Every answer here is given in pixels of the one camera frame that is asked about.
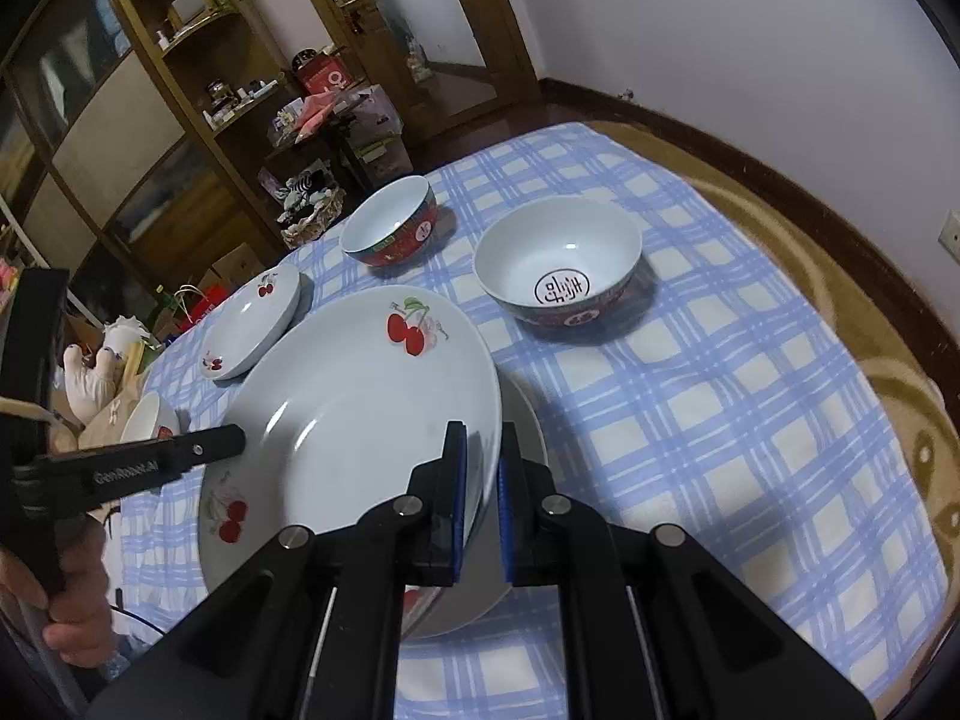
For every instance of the wooden door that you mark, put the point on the wooden door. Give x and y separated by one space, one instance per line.
517 30

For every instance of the wall socket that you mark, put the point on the wall socket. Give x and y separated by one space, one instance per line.
952 234

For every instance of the wooden wardrobe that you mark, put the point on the wooden wardrobe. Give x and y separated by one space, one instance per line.
112 127

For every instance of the red paper bag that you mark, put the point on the red paper bag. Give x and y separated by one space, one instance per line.
206 311

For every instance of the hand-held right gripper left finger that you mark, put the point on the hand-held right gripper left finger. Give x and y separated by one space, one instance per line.
456 502

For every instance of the lace trimmed basket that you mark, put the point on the lace trimmed basket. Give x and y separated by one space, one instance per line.
311 225

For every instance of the clear plastic storage box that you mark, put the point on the clear plastic storage box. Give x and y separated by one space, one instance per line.
386 142

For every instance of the white cherry print plate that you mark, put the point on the white cherry print plate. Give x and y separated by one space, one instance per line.
247 322
352 405
457 613

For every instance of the pink white plush toy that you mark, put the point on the pink white plush toy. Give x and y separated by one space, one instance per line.
94 382

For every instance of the wooden corner shelf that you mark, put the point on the wooden corner shelf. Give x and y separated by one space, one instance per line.
202 45

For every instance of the red shopping bag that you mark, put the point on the red shopping bag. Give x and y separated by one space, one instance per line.
322 75

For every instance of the person's left hand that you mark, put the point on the person's left hand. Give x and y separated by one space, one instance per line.
82 600

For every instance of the green bottle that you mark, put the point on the green bottle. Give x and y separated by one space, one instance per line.
165 311

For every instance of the pink packet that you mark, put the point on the pink packet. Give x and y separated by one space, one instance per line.
322 116

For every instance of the door mirror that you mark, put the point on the door mirror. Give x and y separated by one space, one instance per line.
442 15

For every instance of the black white striped item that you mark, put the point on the black white striped item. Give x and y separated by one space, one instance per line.
307 187

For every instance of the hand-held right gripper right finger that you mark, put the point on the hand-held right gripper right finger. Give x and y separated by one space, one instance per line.
511 517

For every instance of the white bowl with yellow print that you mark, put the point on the white bowl with yellow print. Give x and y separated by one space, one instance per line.
146 420

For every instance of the cardboard box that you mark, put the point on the cardboard box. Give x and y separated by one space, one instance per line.
232 266

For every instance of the red blue patterned bowl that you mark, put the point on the red blue patterned bowl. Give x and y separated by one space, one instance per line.
382 217

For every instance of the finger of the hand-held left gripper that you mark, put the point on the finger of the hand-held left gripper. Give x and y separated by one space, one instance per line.
210 446

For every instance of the blue plaid cloth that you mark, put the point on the blue plaid cloth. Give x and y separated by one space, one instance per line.
675 465

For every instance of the patterned bowl with inner emblem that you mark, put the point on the patterned bowl with inner emblem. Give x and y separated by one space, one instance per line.
555 255

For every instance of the small dark table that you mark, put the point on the small dark table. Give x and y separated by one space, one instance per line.
337 142

